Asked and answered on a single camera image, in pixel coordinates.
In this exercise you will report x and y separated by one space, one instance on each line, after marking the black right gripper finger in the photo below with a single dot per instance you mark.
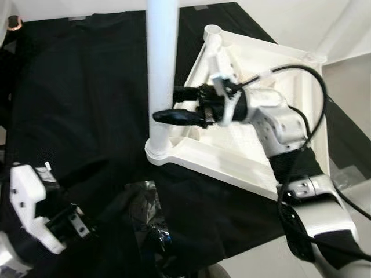
174 117
186 94

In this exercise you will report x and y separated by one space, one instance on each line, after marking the white plastic children table top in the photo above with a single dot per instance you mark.
232 162

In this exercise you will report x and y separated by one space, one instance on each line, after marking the clear tape patch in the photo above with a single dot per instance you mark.
351 176

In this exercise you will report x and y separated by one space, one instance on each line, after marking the small white paper scrap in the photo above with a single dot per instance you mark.
46 166

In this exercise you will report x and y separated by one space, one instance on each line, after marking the clear plastic wrapper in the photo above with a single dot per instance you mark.
151 231

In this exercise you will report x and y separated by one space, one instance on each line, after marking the grey robot right leg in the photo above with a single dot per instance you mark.
217 272

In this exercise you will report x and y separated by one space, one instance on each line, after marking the black wok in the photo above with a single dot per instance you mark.
14 23

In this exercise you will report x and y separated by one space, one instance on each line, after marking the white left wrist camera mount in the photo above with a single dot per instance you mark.
29 197

